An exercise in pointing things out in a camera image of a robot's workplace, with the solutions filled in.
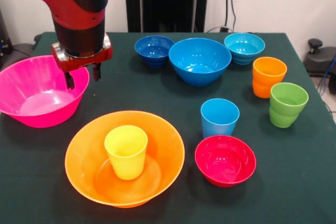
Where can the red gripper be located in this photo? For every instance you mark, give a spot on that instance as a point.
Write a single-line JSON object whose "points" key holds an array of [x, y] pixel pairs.
{"points": [[78, 64]]}

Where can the large magenta bowl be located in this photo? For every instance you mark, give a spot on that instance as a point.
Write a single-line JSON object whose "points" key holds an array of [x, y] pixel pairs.
{"points": [[31, 98]]}

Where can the large orange bowl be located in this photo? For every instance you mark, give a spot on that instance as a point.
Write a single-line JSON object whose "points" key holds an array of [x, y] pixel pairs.
{"points": [[84, 161]]}

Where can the yellow cup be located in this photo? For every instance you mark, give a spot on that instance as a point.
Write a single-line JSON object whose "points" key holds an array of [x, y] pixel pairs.
{"points": [[126, 155]]}

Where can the dark grey stand base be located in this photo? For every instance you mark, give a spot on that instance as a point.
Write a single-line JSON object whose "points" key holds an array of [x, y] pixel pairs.
{"points": [[18, 53]]}

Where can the small dark blue bowl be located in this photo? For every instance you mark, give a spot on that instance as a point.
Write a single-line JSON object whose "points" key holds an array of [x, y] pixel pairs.
{"points": [[155, 53]]}

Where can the black equipment box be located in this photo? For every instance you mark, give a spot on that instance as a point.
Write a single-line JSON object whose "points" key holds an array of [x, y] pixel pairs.
{"points": [[4, 43]]}

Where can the medium blue bowl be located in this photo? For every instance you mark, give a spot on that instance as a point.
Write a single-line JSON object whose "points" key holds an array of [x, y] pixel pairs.
{"points": [[199, 58]]}

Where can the blue cup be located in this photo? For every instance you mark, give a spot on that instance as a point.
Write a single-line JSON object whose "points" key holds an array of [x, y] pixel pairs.
{"points": [[219, 121]]}

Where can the small light blue bowl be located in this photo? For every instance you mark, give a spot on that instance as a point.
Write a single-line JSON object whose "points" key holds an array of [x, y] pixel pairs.
{"points": [[244, 48]]}

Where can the small crimson bowl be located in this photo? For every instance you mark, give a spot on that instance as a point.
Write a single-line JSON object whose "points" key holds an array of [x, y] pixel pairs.
{"points": [[225, 166]]}

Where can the orange cup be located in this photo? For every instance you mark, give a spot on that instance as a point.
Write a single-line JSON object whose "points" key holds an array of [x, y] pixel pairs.
{"points": [[265, 82]]}

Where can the green cup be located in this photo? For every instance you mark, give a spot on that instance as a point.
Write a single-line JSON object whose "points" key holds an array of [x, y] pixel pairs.
{"points": [[286, 113]]}

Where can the dark green table cloth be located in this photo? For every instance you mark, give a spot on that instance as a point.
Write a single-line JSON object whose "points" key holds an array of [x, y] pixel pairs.
{"points": [[262, 182]]}

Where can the black stand base with knob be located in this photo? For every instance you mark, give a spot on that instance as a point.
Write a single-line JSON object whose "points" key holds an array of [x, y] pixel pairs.
{"points": [[320, 61]]}

